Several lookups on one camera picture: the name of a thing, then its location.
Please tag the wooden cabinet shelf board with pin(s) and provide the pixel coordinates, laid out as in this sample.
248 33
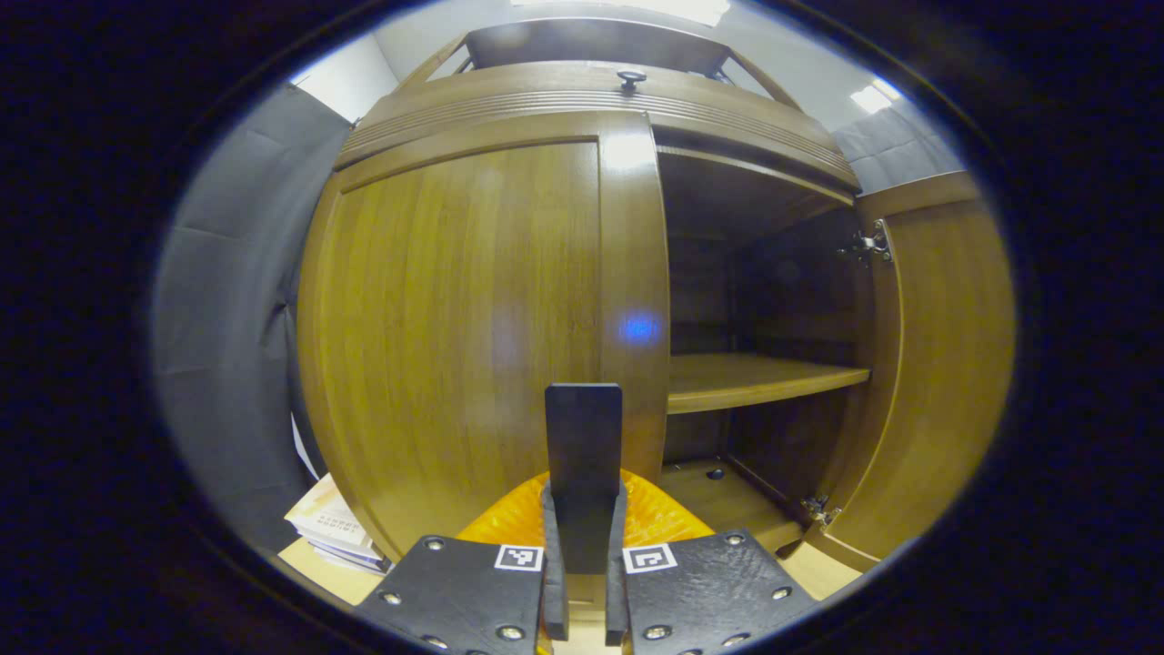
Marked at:
755 377

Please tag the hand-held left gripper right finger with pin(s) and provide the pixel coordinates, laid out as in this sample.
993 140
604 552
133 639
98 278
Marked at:
617 591

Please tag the round dark drawer knob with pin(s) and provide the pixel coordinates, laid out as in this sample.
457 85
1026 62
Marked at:
631 79

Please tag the small ceiling light panel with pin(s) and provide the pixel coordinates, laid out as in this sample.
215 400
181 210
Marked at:
876 95

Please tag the stack of pale books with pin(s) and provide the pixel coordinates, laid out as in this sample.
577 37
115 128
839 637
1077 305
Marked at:
332 523

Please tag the large ceiling light panel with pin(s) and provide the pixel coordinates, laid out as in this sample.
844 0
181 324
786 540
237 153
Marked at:
673 9

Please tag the wooden double-door shoe cabinet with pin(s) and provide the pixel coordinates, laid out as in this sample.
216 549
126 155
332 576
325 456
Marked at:
546 100

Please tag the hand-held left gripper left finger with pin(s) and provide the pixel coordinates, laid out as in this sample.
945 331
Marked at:
553 582

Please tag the wooden shoe cabinet door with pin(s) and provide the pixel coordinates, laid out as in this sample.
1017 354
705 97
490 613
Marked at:
946 364
455 318

